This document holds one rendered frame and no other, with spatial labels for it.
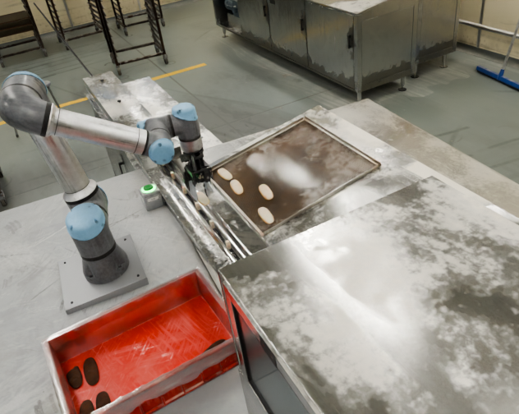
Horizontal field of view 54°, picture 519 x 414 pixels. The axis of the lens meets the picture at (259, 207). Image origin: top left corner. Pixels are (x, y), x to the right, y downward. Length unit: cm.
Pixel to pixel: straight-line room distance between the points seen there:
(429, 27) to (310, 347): 441
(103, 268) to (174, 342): 37
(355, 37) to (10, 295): 328
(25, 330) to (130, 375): 42
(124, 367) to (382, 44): 359
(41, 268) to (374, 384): 142
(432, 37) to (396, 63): 56
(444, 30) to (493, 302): 442
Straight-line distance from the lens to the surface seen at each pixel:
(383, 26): 446
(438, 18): 508
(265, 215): 172
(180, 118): 163
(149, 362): 147
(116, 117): 267
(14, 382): 161
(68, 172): 169
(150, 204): 203
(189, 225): 183
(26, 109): 148
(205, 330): 150
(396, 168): 181
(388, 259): 93
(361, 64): 440
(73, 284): 178
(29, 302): 183
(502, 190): 203
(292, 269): 92
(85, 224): 162
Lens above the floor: 192
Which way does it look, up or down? 35 degrees down
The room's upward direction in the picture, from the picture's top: 8 degrees counter-clockwise
